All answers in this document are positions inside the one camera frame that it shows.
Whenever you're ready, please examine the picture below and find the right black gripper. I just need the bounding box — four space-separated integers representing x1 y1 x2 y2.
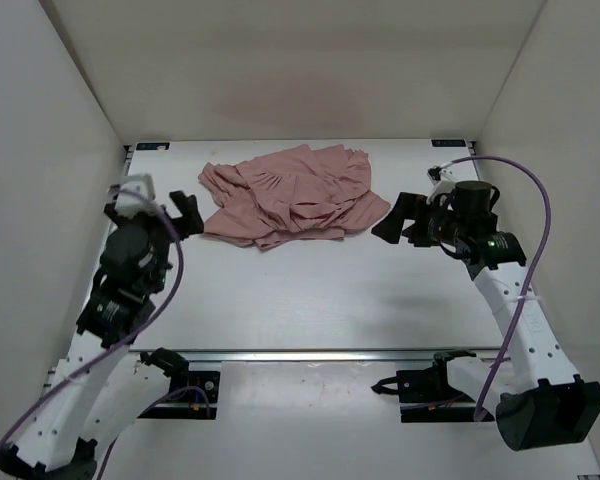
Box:
371 194 464 248

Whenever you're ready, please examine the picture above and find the pink ruffled skirt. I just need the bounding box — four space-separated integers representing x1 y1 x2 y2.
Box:
198 144 390 251

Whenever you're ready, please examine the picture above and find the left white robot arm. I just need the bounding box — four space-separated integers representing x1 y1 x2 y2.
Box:
0 187 204 479

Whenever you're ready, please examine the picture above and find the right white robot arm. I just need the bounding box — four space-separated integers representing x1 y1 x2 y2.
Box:
372 181 600 451

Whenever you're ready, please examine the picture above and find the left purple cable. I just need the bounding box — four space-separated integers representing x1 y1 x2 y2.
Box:
0 183 186 480

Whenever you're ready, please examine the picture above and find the purple cable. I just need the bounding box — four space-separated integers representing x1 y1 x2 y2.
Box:
448 155 553 424
0 183 186 480

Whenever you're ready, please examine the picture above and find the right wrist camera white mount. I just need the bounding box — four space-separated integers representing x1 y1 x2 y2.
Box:
427 162 458 204

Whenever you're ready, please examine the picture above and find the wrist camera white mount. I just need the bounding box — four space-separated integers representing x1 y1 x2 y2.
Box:
427 162 458 204
112 173 156 219

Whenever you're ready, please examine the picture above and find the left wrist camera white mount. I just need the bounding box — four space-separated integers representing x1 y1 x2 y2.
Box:
112 173 156 219

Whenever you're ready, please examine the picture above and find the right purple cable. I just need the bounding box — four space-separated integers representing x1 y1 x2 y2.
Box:
448 155 553 424

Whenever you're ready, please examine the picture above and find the silver aluminium table rail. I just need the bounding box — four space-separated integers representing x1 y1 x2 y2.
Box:
127 347 501 364

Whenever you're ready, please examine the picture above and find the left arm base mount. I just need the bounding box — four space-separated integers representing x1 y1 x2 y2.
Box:
137 348 221 421

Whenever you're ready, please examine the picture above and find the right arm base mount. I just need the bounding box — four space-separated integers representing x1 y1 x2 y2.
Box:
371 350 478 424

